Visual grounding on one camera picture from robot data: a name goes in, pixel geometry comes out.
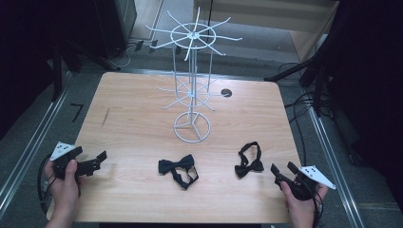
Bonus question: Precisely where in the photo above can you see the black floor cables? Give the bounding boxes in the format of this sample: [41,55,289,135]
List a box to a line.
[278,61,334,167]

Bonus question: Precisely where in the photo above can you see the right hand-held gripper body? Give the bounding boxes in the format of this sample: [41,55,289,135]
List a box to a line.
[280,164,337,202]

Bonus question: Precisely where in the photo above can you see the person's right hand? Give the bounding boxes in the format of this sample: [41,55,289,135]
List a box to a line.
[279,180,329,226]

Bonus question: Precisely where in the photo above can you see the dark cabinet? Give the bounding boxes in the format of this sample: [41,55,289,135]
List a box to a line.
[91,0,138,60]

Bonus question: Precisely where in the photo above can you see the light wooden furniture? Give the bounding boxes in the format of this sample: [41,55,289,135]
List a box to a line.
[193,0,340,63]

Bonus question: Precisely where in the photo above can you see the black bow tie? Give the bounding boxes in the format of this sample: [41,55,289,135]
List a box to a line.
[234,141,265,179]
[158,154,200,191]

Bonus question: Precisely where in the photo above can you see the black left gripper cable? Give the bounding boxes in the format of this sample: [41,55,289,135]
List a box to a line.
[36,153,57,214]

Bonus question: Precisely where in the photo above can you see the white wire display rack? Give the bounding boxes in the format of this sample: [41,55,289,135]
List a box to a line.
[144,7,243,144]

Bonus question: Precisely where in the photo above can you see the person's left hand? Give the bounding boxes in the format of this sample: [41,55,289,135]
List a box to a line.
[43,159,87,219]

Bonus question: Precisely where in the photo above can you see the metal floor rail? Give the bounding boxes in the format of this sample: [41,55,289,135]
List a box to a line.
[0,70,74,219]
[306,104,366,228]

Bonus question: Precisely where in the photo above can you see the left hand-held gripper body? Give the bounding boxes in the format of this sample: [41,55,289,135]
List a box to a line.
[49,141,103,181]

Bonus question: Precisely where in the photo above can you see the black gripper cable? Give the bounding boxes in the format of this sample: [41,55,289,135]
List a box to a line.
[36,153,57,214]
[312,186,326,228]

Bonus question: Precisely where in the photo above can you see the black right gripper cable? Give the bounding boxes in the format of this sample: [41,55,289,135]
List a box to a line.
[312,186,326,228]

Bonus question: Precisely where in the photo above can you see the white floor cable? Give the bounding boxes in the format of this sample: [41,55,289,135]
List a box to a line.
[115,44,137,69]

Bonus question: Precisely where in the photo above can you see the black tripod stand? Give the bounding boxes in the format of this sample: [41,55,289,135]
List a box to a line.
[263,29,336,118]
[50,37,122,103]

